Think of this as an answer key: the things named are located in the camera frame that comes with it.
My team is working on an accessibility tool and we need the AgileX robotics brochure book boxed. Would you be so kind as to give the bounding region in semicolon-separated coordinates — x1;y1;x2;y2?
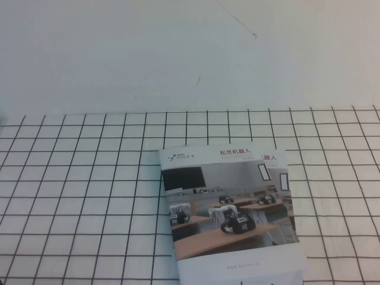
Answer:
157;145;308;285

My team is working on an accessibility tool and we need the white black-grid checkered tablecloth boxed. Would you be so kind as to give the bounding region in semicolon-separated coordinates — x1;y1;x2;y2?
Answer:
0;105;380;285

